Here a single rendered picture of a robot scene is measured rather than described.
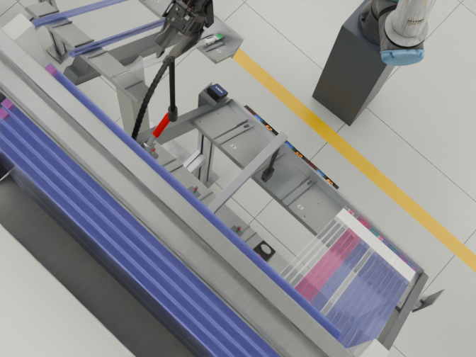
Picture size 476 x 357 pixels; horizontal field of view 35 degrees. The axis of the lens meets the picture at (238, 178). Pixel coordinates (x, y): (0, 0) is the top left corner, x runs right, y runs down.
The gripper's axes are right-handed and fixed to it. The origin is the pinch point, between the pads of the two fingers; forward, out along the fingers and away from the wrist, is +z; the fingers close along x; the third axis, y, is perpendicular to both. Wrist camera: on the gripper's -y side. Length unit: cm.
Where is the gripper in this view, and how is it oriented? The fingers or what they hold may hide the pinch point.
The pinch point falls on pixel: (164, 56)
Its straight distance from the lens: 183.4
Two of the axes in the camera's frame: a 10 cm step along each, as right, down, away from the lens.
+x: 7.6, 6.4, -1.3
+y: -3.0, 1.7, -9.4
